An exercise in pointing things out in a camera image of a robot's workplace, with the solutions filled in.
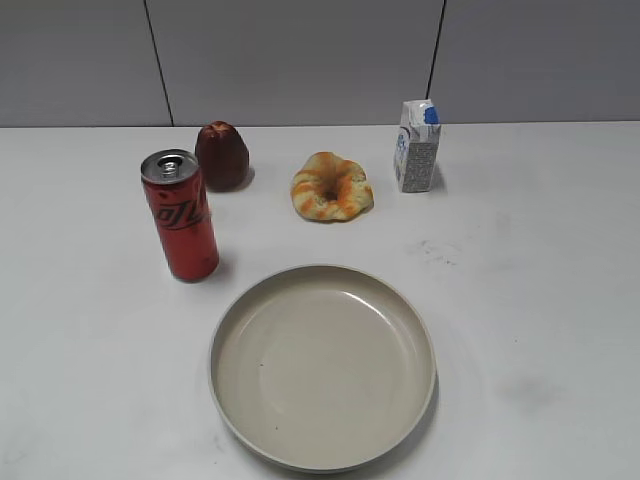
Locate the dark red wax apple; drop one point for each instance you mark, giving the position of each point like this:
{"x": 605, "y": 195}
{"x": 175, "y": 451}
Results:
{"x": 222, "y": 155}

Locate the small white milk carton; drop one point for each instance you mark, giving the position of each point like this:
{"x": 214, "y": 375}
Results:
{"x": 417, "y": 146}

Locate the red cola can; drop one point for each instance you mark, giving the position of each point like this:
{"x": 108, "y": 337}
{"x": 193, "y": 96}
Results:
{"x": 175, "y": 191}

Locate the beige round plate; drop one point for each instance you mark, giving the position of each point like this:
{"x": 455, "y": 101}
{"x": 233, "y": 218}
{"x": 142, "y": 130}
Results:
{"x": 321, "y": 368}

